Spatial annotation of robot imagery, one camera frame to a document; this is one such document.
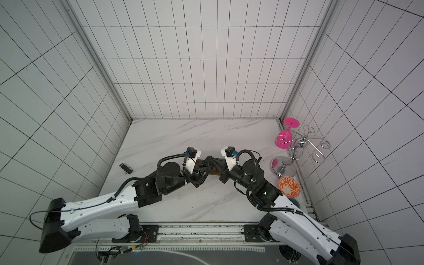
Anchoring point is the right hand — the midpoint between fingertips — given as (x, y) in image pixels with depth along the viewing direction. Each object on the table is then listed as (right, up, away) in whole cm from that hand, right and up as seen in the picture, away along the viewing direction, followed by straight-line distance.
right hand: (214, 154), depth 68 cm
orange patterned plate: (+40, -20, +17) cm, 48 cm away
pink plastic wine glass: (+32, +6, +8) cm, 34 cm away
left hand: (-3, -6, -1) cm, 7 cm away
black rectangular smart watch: (-50, -13, +25) cm, 58 cm away
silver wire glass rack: (+40, -11, +24) cm, 48 cm away
